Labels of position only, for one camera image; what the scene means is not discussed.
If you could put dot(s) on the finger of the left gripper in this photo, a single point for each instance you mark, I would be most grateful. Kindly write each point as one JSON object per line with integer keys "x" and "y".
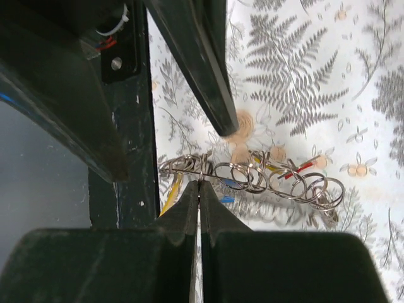
{"x": 195, "y": 34}
{"x": 48, "y": 78}

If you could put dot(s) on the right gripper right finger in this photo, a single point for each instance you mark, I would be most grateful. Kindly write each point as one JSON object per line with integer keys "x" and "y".
{"x": 243, "y": 265}

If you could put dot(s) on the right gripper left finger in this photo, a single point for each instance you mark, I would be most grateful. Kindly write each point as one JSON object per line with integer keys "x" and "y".
{"x": 154, "y": 264}

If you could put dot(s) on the yellow key tag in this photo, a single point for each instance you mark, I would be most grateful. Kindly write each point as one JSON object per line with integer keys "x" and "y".
{"x": 266, "y": 165}
{"x": 173, "y": 193}

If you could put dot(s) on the blue key tag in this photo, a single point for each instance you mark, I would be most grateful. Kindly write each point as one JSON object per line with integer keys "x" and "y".
{"x": 229, "y": 191}

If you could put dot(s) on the yellow key tag top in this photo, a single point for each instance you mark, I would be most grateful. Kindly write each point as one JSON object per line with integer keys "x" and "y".
{"x": 266, "y": 165}

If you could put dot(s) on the red key tag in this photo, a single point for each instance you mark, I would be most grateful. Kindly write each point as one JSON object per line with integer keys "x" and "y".
{"x": 300, "y": 168}

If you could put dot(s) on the floral table mat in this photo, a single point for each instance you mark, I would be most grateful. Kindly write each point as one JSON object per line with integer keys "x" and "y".
{"x": 319, "y": 80}

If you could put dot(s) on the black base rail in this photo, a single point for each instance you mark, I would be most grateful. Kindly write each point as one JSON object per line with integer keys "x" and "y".
{"x": 124, "y": 69}

